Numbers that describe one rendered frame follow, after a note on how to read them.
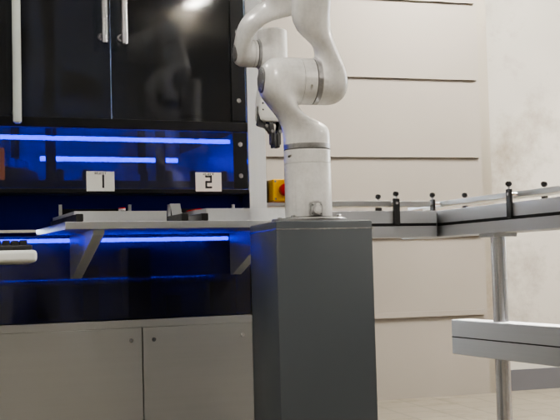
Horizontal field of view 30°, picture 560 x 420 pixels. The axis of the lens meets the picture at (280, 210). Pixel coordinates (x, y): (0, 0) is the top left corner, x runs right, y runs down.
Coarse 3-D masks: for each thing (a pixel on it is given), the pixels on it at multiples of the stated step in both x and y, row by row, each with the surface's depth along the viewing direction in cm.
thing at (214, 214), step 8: (208, 208) 287; (216, 208) 288; (224, 208) 288; (232, 208) 289; (240, 208) 290; (248, 208) 291; (256, 208) 292; (264, 208) 293; (272, 208) 294; (280, 208) 295; (208, 216) 287; (216, 216) 287; (224, 216) 288; (232, 216) 289; (240, 216) 290; (248, 216) 291; (256, 216) 292; (264, 216) 293; (272, 216) 294; (280, 216) 294
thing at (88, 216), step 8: (64, 216) 297; (88, 216) 285; (96, 216) 286; (104, 216) 287; (112, 216) 288; (120, 216) 289; (128, 216) 290; (136, 216) 290; (144, 216) 291; (152, 216) 292; (160, 216) 293
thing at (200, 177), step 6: (198, 174) 325; (204, 174) 326; (210, 174) 326; (216, 174) 327; (198, 180) 325; (204, 180) 326; (216, 180) 327; (198, 186) 325; (204, 186) 326; (210, 186) 326; (216, 186) 327
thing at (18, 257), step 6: (0, 252) 246; (6, 252) 246; (12, 252) 246; (18, 252) 247; (24, 252) 247; (30, 252) 247; (36, 252) 248; (0, 258) 245; (6, 258) 246; (12, 258) 246; (18, 258) 246; (24, 258) 247; (30, 258) 247; (36, 258) 248; (0, 264) 280; (6, 264) 284
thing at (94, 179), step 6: (90, 174) 312; (96, 174) 313; (102, 174) 314; (108, 174) 314; (90, 180) 312; (96, 180) 313; (108, 180) 314; (90, 186) 312; (96, 186) 313; (108, 186) 314; (114, 186) 315
